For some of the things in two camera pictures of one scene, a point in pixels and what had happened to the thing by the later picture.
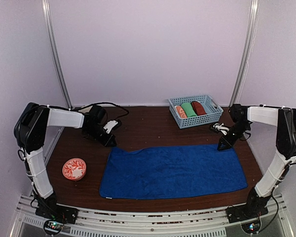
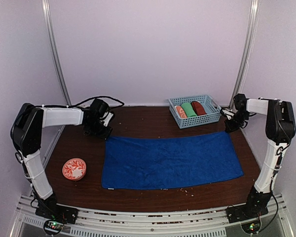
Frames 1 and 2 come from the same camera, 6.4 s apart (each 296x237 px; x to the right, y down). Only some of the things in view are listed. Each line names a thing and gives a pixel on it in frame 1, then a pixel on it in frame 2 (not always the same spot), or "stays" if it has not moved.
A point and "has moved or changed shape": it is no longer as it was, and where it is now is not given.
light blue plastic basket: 195,111 stays
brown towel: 198,107 stays
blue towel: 169,171 has moved or changed shape
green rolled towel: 188,109 stays
